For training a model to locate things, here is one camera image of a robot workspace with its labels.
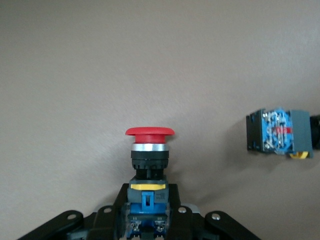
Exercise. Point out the push button with blue contacts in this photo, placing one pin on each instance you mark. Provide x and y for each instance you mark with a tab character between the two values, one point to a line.
277	132

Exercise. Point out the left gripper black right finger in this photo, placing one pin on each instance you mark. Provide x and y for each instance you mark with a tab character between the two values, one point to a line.
190	225

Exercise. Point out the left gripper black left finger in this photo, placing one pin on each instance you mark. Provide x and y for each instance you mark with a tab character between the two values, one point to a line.
100	225

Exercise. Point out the red mushroom push button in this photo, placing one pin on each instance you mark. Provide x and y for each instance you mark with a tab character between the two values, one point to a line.
149	150

